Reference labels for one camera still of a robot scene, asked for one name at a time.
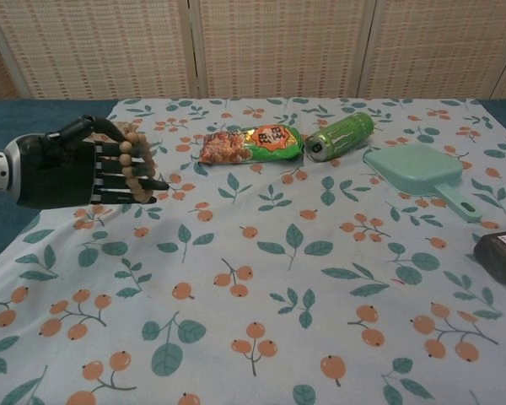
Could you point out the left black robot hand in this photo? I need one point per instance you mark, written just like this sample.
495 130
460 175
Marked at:
55 173

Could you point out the mint green hand mirror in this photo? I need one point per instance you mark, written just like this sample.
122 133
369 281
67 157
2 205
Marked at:
409 169

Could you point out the green orange snack bag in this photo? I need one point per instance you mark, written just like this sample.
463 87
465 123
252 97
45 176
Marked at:
253 145

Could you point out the floral fruit print tablecloth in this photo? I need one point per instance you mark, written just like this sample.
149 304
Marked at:
253 295

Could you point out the woven folding screen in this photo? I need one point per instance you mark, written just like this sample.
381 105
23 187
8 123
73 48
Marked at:
278 42

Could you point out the green energy drink can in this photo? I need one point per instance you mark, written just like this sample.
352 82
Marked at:
341 135

